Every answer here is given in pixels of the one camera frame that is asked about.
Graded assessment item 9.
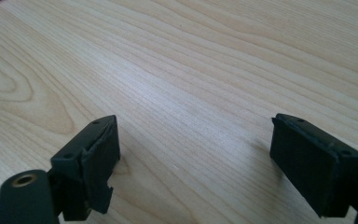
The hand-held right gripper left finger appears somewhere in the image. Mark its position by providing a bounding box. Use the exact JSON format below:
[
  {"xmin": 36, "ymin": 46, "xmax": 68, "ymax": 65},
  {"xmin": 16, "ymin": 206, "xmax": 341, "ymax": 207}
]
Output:
[{"xmin": 49, "ymin": 114, "xmax": 121, "ymax": 222}]

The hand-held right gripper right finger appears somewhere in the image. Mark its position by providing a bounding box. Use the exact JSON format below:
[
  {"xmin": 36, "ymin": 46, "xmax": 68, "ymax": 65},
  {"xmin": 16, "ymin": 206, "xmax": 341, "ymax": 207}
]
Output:
[{"xmin": 269, "ymin": 113, "xmax": 358, "ymax": 218}]

